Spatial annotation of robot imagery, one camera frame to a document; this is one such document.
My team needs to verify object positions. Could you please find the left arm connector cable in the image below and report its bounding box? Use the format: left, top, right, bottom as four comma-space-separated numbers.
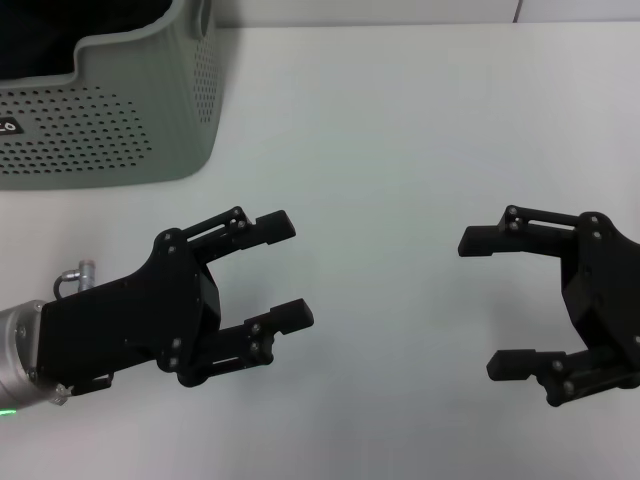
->
53, 258, 100, 302

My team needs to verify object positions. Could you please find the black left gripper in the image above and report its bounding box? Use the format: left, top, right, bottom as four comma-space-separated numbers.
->
33, 227, 315, 397

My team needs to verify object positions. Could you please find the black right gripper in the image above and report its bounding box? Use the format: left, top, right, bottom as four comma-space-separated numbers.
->
457, 204, 640, 408

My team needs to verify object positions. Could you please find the grey-green perforated storage box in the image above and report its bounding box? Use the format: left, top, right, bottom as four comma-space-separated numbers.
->
0, 0, 225, 192

